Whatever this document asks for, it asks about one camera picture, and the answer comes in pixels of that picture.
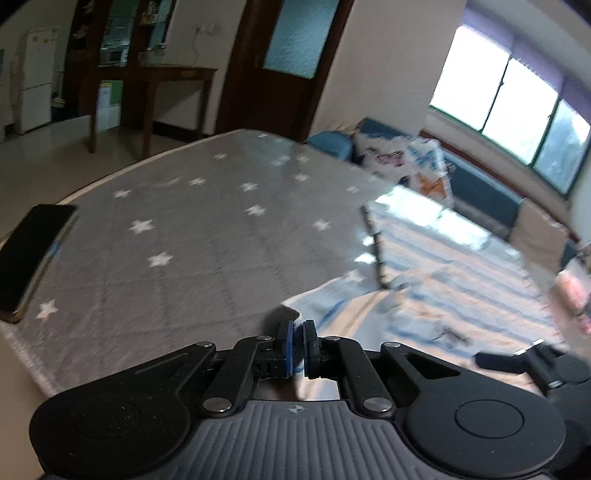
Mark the black smartphone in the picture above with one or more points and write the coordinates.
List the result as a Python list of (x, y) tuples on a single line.
[(32, 258)]

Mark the clear tissue box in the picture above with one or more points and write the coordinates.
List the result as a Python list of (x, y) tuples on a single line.
[(572, 290)]

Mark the wooden side table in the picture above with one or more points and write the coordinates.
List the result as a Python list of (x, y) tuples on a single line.
[(175, 73)]

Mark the dark wooden glass cabinet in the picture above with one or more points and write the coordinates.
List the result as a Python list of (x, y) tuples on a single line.
[(76, 55)]

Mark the blue striped pants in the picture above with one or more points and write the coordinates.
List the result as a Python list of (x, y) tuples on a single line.
[(438, 300)]

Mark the dark wooden door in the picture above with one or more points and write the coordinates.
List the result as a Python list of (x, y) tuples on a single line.
[(244, 101)]

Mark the white green box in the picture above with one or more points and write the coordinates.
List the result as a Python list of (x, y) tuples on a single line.
[(110, 104)]

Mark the green framed window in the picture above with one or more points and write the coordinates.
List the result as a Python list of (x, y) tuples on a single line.
[(521, 106)]

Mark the butterfly print cushion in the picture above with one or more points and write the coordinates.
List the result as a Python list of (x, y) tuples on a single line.
[(415, 161)]

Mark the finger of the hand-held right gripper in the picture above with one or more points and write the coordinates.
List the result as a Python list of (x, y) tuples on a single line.
[(498, 361)]

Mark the plain white cushion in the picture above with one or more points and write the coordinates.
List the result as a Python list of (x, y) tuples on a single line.
[(535, 230)]

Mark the white refrigerator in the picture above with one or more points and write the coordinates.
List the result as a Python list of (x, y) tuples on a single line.
[(34, 78)]

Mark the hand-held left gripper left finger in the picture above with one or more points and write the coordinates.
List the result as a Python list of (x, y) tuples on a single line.
[(289, 349)]

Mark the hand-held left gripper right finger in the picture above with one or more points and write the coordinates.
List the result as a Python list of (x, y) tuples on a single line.
[(310, 349)]

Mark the blue sofa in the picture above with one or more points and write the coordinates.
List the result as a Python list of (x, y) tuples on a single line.
[(480, 189)]

